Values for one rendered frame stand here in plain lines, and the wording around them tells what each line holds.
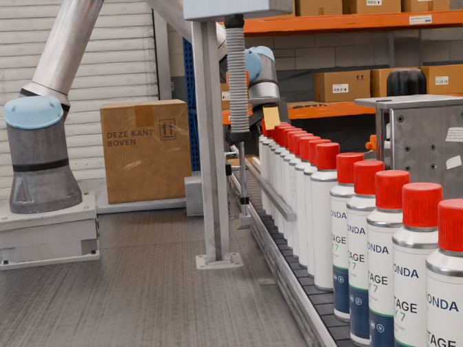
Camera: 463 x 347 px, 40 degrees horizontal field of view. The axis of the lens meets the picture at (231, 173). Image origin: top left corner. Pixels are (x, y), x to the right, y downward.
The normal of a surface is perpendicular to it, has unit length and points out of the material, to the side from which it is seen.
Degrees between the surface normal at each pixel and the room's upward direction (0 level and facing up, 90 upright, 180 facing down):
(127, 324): 0
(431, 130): 90
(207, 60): 90
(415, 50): 90
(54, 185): 72
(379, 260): 90
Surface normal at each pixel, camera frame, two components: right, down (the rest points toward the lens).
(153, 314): -0.06, -0.99
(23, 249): 0.22, 0.14
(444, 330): -0.69, 0.15
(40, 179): 0.20, -0.16
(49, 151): 0.60, 0.08
